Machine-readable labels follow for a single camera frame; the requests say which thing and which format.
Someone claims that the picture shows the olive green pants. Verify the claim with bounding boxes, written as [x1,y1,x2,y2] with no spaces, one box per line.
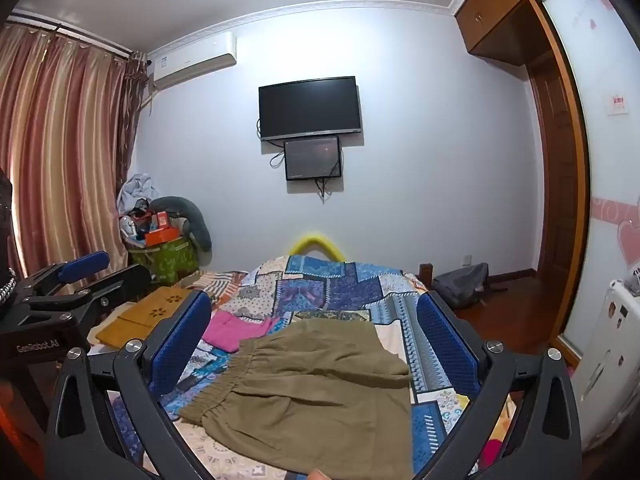
[178,319,415,478]

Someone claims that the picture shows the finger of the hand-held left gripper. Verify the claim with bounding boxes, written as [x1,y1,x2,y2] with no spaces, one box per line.
[17,251,111,301]
[22,264,152,323]

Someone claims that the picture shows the white cloth heap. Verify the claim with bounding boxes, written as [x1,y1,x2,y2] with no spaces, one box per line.
[117,173,160,216]

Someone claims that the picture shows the white air conditioner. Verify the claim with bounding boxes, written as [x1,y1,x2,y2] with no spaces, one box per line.
[150,31,237,88]

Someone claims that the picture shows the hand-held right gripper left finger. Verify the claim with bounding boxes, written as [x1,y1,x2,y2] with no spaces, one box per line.
[44,290,221,480]

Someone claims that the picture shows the blue patchwork blanket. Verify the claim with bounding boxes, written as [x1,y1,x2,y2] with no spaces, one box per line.
[107,255,516,480]

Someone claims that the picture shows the wooden overhead cabinet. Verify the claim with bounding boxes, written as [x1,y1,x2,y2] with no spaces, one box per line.
[455,0,588,66]

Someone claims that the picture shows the black wall television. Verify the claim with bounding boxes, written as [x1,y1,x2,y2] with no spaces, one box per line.
[258,76,363,142]

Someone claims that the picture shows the yellow foam tube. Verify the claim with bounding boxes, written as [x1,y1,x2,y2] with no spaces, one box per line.
[289,232,347,262]

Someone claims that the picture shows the grey neck pillow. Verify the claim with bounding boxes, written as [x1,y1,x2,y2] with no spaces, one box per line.
[149,195,213,253]

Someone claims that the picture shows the wooden folding lap table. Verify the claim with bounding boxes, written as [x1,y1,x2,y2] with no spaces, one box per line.
[95,286,193,350]

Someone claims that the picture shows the striped pink curtain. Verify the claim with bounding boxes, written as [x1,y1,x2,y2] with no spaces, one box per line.
[0,22,148,301]

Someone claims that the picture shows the pink folded garment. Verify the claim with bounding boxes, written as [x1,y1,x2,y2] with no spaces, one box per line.
[201,311,281,353]

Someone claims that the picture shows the orange box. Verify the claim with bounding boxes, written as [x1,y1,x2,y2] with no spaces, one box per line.
[144,227,180,247]

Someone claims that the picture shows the brown wooden door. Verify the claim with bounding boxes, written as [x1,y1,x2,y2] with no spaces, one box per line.
[525,0,591,361]

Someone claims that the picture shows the grey backpack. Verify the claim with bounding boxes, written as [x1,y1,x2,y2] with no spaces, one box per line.
[432,262,493,310]

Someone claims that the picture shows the small black wall monitor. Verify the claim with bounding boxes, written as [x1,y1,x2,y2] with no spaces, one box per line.
[284,136,343,181]

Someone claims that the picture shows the frosted sliding wardrobe door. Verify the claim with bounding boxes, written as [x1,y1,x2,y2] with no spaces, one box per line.
[542,0,640,456]

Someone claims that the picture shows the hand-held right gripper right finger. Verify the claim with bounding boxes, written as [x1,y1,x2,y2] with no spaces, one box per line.
[415,290,583,480]

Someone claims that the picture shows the green patterned bag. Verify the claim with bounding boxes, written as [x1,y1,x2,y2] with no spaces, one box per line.
[127,237,197,285]

